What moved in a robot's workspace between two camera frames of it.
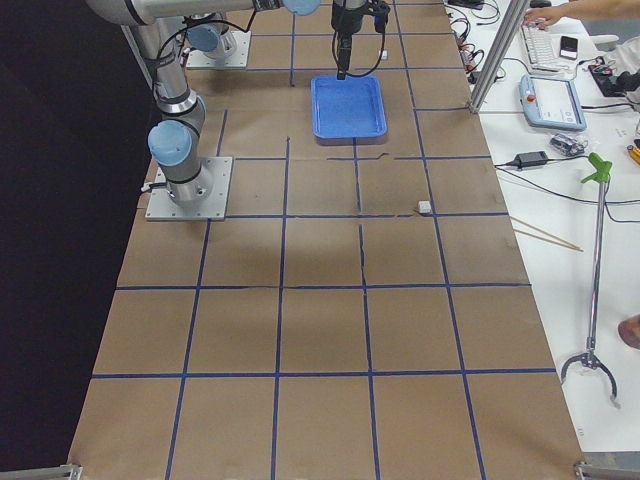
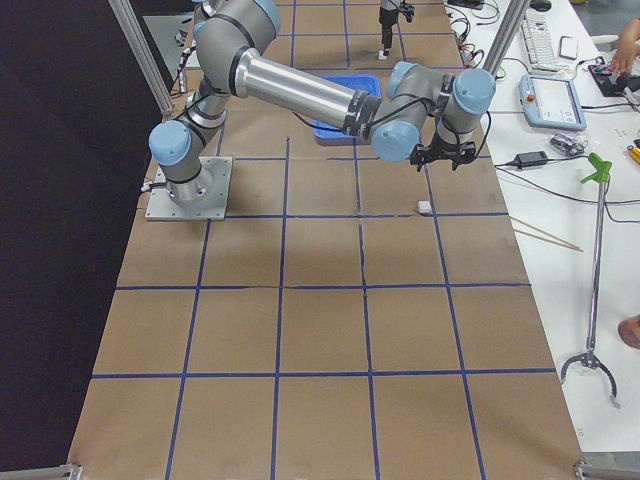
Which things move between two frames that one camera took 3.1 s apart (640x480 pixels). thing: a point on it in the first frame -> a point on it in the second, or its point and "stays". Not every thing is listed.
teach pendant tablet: x=551 y=102 stays
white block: x=424 y=206 stays
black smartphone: x=568 y=47 stays
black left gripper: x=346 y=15 -> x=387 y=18
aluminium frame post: x=515 y=12 stays
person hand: x=540 y=17 -> x=623 y=59
